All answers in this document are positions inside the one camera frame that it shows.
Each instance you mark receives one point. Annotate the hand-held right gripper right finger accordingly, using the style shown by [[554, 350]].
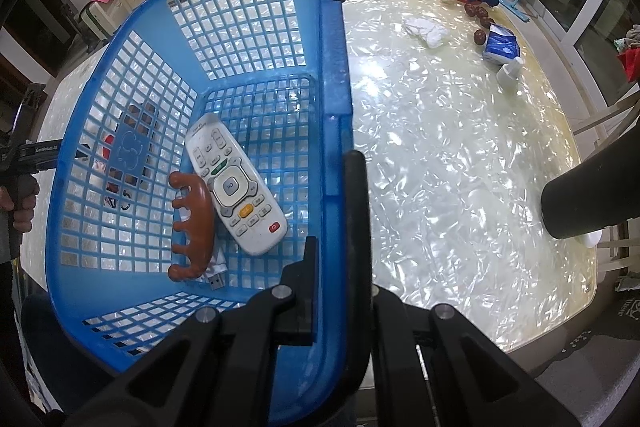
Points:
[[390, 314]]

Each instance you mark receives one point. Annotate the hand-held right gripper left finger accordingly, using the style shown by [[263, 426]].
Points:
[[300, 302]]

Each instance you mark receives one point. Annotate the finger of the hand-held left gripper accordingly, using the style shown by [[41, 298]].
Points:
[[24, 117]]

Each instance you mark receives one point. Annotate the white usb stick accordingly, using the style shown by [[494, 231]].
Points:
[[216, 281]]

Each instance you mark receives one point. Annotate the brown checkered case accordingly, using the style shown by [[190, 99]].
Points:
[[134, 113]]

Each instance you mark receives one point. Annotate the white remote control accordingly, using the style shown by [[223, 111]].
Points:
[[235, 192]]

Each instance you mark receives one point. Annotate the brown wooden massager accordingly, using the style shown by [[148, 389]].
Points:
[[202, 217]]

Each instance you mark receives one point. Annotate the blue plastic basket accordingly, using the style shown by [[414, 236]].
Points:
[[335, 82]]

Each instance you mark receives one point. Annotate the person's left hand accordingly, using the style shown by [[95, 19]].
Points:
[[25, 217]]

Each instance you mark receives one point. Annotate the cream suitcase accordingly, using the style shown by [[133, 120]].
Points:
[[97, 19]]

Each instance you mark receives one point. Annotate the black foam cylinder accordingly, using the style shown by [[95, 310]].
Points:
[[590, 194]]

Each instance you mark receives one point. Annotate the white crumpled tissue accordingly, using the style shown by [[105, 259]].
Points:
[[425, 29]]

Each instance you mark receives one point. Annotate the blue tissue packet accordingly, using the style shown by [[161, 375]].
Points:
[[502, 47]]

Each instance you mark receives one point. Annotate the brown nut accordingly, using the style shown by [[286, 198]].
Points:
[[479, 37], [485, 23], [481, 13], [470, 9]]

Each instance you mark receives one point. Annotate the blue flat mop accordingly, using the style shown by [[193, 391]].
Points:
[[515, 7]]

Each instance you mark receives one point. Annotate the red clothes pile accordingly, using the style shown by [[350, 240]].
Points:
[[631, 57]]

